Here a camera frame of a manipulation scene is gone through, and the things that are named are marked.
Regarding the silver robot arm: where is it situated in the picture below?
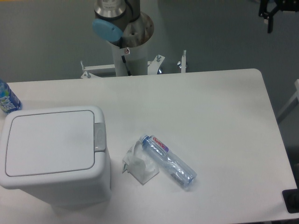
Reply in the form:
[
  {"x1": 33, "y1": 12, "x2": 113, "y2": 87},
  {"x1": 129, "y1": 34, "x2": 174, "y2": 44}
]
[{"x1": 92, "y1": 0, "x2": 141, "y2": 42}]

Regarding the white trash can lid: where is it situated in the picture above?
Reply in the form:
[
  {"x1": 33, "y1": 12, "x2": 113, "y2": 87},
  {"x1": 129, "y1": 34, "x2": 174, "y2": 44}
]
[{"x1": 2, "y1": 110, "x2": 94, "y2": 177}]

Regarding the white plastic trash can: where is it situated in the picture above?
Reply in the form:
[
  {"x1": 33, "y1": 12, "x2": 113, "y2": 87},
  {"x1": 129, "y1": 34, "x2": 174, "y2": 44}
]
[{"x1": 0, "y1": 105, "x2": 111, "y2": 206}]

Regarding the clear plastic tissue packet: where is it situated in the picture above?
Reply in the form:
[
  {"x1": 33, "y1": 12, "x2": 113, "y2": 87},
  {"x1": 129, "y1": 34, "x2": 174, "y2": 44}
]
[{"x1": 122, "y1": 141, "x2": 160, "y2": 185}]

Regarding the grey lid push button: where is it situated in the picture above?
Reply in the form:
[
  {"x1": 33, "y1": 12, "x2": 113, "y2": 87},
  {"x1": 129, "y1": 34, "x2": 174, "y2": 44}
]
[{"x1": 94, "y1": 123, "x2": 107, "y2": 152}]

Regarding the clear empty water bottle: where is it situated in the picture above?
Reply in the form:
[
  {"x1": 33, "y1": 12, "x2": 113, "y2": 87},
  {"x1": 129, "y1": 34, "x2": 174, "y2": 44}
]
[{"x1": 139, "y1": 134, "x2": 197, "y2": 188}]

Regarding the blue labelled drink bottle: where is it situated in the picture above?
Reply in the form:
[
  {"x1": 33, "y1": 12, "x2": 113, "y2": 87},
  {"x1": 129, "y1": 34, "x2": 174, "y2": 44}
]
[{"x1": 0, "y1": 80, "x2": 22, "y2": 114}]

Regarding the black clamp on table edge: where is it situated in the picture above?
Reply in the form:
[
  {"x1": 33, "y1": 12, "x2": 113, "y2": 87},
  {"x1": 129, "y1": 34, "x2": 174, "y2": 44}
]
[{"x1": 282, "y1": 189, "x2": 299, "y2": 214}]

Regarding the black gripper in background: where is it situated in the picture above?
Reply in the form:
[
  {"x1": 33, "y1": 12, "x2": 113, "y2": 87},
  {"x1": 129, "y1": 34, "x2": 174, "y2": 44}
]
[{"x1": 258, "y1": 0, "x2": 299, "y2": 34}]

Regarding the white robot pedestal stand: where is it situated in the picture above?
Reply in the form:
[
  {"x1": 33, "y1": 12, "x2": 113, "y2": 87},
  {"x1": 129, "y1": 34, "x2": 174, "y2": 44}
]
[{"x1": 80, "y1": 12, "x2": 189, "y2": 79}]

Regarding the white frame at right edge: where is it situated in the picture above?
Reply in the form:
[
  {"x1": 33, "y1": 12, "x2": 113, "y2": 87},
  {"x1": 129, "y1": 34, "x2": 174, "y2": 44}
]
[{"x1": 276, "y1": 79, "x2": 299, "y2": 124}]

